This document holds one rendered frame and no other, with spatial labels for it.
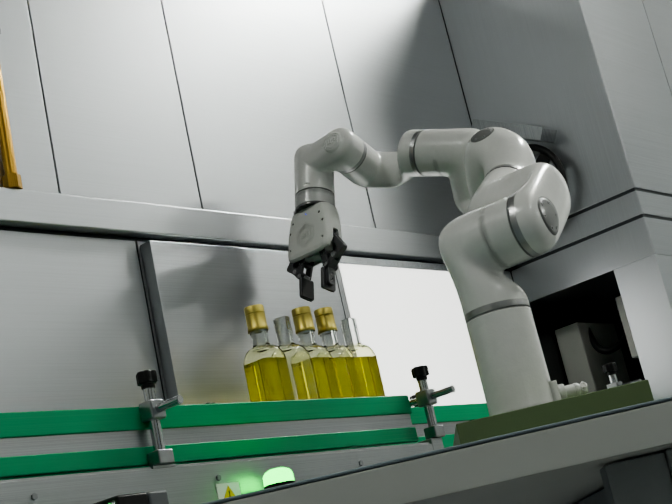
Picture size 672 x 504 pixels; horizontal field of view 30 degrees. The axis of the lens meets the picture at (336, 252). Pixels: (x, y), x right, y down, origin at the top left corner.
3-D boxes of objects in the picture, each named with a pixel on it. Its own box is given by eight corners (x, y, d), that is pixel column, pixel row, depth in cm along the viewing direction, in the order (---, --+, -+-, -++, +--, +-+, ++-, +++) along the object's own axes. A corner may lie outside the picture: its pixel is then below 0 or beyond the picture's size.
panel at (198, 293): (486, 415, 277) (449, 269, 286) (496, 411, 275) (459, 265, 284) (173, 436, 210) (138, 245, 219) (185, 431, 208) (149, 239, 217)
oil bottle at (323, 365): (333, 468, 218) (308, 350, 224) (357, 460, 215) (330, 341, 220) (311, 470, 214) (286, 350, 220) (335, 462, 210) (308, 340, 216)
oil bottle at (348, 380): (355, 466, 222) (329, 350, 228) (379, 458, 219) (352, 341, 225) (334, 468, 218) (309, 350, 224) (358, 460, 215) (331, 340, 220)
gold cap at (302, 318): (305, 335, 223) (300, 311, 224) (319, 329, 221) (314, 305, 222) (291, 335, 220) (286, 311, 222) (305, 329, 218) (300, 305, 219)
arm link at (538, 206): (498, 225, 202) (588, 189, 194) (461, 295, 182) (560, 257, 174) (470, 175, 200) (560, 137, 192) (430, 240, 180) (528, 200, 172)
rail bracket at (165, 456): (167, 469, 170) (150, 374, 173) (202, 456, 165) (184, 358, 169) (144, 471, 167) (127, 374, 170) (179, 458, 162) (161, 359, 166)
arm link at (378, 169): (409, 164, 221) (313, 164, 233) (443, 193, 230) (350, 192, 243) (420, 121, 223) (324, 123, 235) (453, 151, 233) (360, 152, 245)
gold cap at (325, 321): (327, 335, 227) (322, 312, 228) (341, 329, 225) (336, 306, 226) (314, 335, 225) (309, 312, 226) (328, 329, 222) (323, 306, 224)
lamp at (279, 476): (280, 491, 179) (276, 470, 180) (302, 484, 176) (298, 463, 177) (258, 493, 176) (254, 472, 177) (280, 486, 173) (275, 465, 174)
